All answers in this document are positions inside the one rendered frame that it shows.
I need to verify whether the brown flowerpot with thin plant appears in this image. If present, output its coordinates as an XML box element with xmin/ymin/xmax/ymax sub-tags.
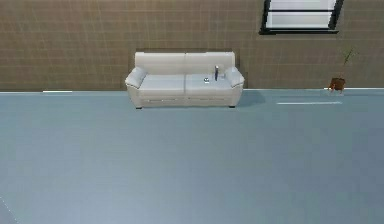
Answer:
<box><xmin>327</xmin><ymin>47</ymin><xmax>356</xmax><ymax>94</ymax></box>

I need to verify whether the white two-seat sofa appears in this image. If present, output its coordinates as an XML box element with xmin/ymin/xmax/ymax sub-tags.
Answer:
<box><xmin>124</xmin><ymin>50</ymin><xmax>246</xmax><ymax>110</ymax></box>

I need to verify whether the black framed window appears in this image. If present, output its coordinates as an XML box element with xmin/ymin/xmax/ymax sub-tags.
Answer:
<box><xmin>259</xmin><ymin>0</ymin><xmax>345</xmax><ymax>36</ymax></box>

